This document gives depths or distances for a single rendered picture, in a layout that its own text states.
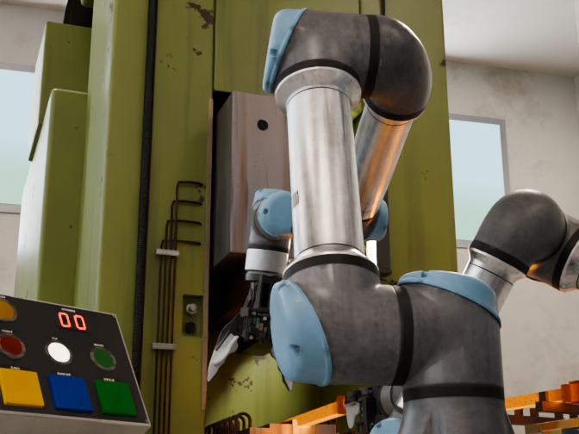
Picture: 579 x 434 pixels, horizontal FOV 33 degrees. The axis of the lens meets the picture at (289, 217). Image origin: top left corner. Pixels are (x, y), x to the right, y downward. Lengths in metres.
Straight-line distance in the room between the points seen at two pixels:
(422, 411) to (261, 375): 1.59
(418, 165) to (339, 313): 1.56
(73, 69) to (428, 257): 1.31
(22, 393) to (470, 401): 0.93
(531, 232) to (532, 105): 5.30
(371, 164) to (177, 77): 1.05
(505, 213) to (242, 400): 1.31
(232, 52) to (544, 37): 4.13
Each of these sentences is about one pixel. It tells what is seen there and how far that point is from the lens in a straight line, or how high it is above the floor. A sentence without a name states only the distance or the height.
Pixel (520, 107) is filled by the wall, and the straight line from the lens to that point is 6.73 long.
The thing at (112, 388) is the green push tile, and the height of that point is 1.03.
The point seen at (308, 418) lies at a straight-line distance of 2.11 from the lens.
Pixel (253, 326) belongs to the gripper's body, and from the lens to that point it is 1.72.
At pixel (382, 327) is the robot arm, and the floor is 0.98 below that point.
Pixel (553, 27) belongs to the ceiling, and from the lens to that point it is 6.37.
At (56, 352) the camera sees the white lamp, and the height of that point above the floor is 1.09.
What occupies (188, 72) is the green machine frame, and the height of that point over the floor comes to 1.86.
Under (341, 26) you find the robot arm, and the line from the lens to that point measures 1.33.
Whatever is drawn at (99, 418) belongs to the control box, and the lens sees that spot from 1.87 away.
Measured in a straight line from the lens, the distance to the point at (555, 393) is 2.05.
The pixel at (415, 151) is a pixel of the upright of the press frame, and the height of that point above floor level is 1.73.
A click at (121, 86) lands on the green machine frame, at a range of 2.43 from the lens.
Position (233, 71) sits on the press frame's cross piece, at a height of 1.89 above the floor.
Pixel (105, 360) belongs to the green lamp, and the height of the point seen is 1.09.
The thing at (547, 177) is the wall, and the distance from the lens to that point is 6.62.
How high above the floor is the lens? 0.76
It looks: 18 degrees up
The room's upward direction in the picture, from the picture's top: straight up
